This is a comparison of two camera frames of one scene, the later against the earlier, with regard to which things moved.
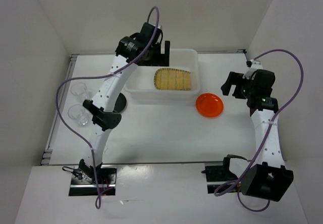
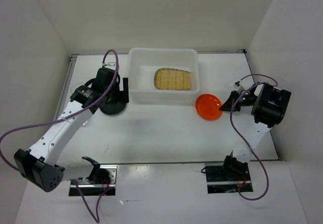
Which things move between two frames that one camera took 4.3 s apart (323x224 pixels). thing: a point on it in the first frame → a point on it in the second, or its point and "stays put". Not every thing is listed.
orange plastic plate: [209, 105] stays put
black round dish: [120, 104] stays put
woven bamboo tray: [172, 79] stays put
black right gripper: [234, 78] → [226, 106]
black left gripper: [162, 59] → [122, 96]
